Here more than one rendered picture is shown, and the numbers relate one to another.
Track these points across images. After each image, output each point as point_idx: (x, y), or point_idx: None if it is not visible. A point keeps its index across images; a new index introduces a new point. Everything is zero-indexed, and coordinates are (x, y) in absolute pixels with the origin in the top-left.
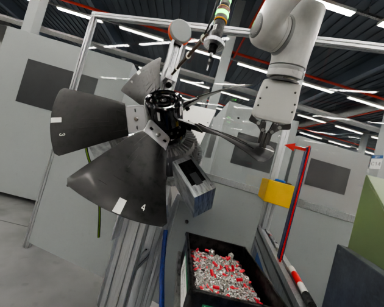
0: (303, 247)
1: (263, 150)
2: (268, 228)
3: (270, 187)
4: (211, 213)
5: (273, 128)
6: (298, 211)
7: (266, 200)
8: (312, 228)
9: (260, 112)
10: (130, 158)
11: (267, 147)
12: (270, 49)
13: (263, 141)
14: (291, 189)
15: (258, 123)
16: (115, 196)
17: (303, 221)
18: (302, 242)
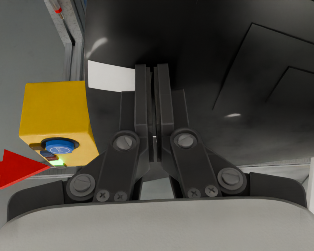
0: (7, 97)
1: (147, 5)
2: (67, 48)
3: (80, 115)
4: None
5: (117, 162)
6: (22, 154)
7: (84, 81)
8: None
9: (272, 241)
10: None
11: (119, 118)
12: None
13: (156, 88)
14: (27, 125)
15: (228, 176)
16: None
17: (12, 139)
18: (11, 104)
